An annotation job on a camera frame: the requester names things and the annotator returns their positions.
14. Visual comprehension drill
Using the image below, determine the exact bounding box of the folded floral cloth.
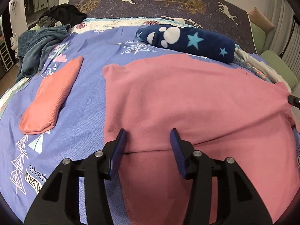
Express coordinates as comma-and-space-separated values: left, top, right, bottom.
233, 54, 273, 83

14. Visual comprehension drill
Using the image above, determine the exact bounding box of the teal blanket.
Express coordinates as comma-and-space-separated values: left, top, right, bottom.
15, 24, 71, 82

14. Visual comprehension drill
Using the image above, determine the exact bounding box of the black clothes pile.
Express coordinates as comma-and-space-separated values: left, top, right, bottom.
38, 4, 87, 27

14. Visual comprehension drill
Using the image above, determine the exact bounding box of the green pillow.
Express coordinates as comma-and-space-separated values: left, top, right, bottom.
251, 22, 266, 55
260, 50, 298, 89

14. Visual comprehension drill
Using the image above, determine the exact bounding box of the grey curtain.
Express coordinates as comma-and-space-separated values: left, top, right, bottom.
265, 0, 299, 78

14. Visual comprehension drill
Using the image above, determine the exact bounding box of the blue printed bed sheet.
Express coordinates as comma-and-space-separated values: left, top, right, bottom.
0, 24, 300, 225

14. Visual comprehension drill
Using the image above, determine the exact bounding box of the tan pillow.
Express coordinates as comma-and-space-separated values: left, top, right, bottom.
248, 7, 275, 34

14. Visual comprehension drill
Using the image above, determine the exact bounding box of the white quilt strip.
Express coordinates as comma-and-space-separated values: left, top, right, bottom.
71, 16, 203, 34

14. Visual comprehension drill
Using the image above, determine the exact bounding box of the green pillow back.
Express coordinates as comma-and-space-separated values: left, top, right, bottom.
251, 22, 266, 55

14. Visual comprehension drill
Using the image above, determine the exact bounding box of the folded white grey garment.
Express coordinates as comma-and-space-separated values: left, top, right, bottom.
235, 48, 292, 93

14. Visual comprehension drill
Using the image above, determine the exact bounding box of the green pillow front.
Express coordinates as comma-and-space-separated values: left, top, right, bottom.
260, 50, 298, 89

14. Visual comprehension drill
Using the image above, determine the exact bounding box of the dark deer pattern headboard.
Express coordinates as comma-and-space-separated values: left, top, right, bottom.
68, 0, 256, 53

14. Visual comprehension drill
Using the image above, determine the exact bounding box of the white shelf rack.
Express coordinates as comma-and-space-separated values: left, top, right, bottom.
0, 41, 14, 72

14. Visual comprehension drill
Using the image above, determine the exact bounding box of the folded salmon garment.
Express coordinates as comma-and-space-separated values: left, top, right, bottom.
19, 56, 83, 135

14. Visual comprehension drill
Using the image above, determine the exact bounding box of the pink long sleeve shirt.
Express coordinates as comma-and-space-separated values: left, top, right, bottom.
103, 54, 299, 224

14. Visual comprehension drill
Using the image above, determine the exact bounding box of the navy star fleece blanket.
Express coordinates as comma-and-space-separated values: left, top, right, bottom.
136, 24, 236, 64

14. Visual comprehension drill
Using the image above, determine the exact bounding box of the white cat figurine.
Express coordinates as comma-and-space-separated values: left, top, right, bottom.
10, 33, 18, 52

